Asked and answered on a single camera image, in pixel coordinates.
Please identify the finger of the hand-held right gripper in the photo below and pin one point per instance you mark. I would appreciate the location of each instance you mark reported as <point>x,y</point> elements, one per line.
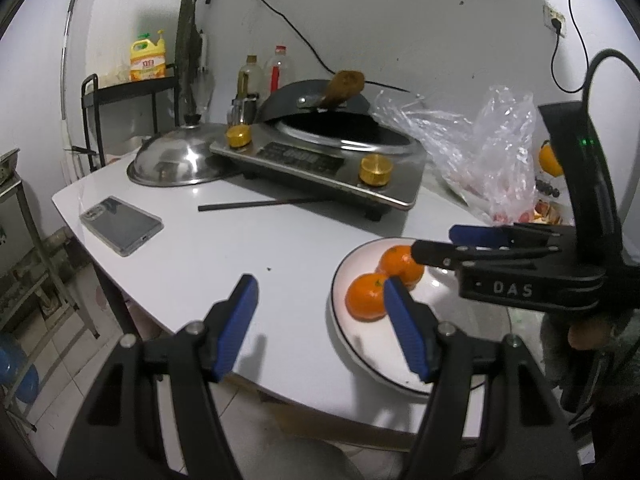
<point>435,254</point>
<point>475,236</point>

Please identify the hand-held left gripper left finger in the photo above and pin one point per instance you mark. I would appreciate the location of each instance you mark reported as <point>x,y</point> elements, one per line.
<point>235,330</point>

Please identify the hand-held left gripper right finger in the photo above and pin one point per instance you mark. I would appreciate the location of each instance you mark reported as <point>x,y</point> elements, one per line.
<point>404,330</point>

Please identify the small tangerine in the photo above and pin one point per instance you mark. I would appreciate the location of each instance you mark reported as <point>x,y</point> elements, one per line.
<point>400,267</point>
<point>362,297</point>

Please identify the white plate with dark rim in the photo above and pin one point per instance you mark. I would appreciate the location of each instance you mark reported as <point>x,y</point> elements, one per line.
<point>370,347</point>

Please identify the clear plastic bag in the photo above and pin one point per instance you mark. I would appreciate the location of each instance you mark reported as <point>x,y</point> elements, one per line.
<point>465,160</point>

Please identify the person's right forearm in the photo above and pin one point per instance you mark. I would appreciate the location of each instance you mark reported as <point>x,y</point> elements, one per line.
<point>615,375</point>

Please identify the person's right hand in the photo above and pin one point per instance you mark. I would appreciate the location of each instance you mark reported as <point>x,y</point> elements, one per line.
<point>592,334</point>

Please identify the red cherry tomato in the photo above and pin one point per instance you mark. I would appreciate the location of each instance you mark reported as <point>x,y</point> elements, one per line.
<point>500,217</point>
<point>524,216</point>

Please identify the large orange with stem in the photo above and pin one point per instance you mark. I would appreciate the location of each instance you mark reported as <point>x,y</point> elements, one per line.
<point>549,160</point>

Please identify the black chopstick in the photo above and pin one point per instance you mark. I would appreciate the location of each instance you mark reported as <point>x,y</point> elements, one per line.
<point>250,205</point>

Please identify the smartphone in clear case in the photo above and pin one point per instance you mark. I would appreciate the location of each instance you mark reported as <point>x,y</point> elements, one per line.
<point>120,225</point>

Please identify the steel induction cooker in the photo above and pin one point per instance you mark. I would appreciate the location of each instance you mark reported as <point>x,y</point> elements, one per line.
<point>300,160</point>

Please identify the domed steel wok lid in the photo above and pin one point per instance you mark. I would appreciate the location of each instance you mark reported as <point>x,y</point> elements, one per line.
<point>175,155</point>

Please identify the blue water bottle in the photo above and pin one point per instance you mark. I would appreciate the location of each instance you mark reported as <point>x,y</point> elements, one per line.
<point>17,370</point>

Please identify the red-capped plastic bottle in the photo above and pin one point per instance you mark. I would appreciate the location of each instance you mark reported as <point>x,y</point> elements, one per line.
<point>277,72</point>

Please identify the cooking oil bottle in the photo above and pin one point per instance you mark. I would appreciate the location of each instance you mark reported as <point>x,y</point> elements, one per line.
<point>248,77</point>

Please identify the black metal rack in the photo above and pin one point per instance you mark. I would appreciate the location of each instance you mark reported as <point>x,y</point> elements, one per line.
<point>89,110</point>

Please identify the crumpled white bag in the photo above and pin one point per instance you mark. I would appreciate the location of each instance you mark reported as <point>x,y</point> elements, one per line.
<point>117,76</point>

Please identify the yellow detergent bottle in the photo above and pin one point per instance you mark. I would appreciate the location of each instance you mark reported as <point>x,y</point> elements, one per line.
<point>147,60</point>

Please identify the grey metal rod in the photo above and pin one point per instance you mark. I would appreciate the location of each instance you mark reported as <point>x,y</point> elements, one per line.
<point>67,50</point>

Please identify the white wall socket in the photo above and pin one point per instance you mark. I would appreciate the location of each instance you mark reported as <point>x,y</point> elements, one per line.
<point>552,12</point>

